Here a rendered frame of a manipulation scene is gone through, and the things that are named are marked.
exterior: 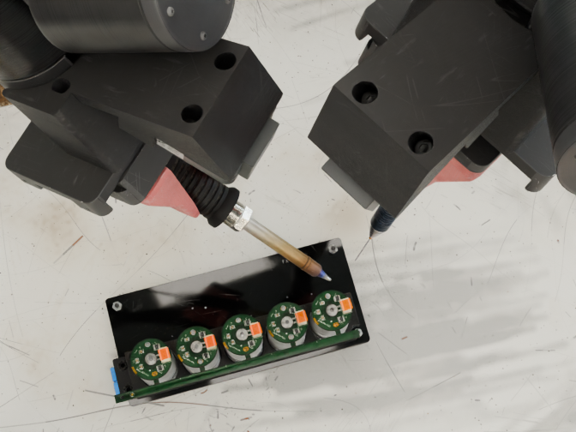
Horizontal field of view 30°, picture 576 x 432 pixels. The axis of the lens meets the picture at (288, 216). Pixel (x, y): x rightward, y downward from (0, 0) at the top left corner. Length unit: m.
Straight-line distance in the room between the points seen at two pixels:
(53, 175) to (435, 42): 0.21
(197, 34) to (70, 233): 0.35
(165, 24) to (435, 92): 0.10
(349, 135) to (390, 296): 0.36
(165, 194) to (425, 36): 0.19
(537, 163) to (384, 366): 0.31
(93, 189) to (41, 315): 0.25
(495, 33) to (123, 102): 0.15
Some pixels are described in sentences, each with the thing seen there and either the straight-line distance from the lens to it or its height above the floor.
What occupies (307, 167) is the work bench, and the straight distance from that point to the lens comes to 0.74.
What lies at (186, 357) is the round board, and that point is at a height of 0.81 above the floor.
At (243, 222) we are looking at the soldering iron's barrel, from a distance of 0.58.
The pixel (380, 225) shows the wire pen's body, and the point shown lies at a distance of 0.57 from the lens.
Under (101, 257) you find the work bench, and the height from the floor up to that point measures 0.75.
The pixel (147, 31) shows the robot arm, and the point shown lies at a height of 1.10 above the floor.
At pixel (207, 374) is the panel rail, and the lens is 0.65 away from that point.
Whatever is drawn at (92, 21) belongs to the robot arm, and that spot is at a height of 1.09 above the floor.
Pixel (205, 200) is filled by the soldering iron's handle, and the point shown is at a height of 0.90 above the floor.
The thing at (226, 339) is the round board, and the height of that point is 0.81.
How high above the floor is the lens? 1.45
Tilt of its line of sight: 75 degrees down
